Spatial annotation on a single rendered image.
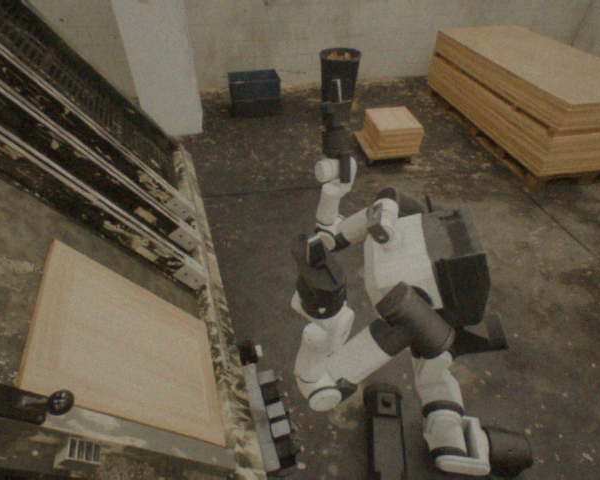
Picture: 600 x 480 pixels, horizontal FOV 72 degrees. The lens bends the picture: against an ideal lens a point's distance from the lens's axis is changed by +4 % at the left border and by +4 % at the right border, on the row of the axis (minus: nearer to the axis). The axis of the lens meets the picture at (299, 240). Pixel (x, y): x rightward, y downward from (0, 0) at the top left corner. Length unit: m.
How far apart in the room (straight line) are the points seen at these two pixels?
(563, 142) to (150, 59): 3.88
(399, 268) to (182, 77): 3.96
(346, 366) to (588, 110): 3.46
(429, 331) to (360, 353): 0.16
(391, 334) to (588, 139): 3.53
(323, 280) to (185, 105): 4.26
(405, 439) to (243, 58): 5.15
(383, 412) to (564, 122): 2.84
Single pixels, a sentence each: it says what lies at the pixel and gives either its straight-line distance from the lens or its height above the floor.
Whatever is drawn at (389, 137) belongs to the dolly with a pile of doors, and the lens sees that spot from 4.03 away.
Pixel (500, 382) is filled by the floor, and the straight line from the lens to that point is 2.61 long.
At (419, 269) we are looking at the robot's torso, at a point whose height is 1.36.
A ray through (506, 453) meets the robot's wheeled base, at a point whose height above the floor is 0.34.
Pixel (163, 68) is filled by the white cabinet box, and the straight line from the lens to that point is 4.69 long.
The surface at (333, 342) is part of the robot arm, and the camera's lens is 0.83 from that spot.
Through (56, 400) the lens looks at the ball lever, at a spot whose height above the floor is 1.45.
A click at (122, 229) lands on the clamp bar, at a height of 1.23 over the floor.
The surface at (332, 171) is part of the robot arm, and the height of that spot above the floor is 1.41.
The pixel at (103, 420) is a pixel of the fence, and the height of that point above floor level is 1.24.
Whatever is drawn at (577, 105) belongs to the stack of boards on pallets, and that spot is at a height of 0.77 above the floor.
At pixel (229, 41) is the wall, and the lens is 6.03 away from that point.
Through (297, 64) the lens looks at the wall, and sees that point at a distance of 6.18.
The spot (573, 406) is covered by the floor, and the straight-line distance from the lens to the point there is 2.71.
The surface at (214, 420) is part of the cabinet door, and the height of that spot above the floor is 0.92.
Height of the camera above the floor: 2.04
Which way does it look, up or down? 40 degrees down
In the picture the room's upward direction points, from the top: straight up
